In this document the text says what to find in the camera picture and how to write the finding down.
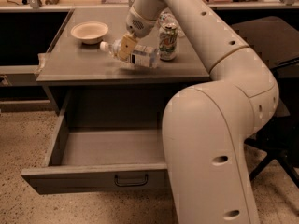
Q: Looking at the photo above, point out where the clear plastic water bottle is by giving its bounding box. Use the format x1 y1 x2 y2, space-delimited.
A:
100 40 158 68

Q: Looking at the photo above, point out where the green soda can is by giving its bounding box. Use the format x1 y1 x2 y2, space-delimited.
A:
159 23 178 61

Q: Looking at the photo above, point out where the grey open top drawer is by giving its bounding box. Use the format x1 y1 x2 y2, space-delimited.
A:
21 88 168 194

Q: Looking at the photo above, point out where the grey metal cabinet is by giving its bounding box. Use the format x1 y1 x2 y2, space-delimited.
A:
37 5 209 111

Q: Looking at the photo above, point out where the white paper bowl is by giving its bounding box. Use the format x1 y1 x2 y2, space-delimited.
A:
71 21 108 45

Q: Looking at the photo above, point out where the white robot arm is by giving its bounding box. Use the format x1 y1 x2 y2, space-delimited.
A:
121 0 279 224

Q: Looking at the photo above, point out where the crumpled clear plastic bottle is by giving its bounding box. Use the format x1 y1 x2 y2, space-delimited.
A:
157 11 185 37

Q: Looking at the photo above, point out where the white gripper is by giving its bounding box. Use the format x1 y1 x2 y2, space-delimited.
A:
118 7 156 61

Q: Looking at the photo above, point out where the black office chair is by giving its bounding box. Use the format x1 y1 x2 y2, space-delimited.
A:
230 15 299 189

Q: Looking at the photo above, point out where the black drawer handle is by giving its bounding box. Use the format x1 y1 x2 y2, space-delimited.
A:
114 174 149 188

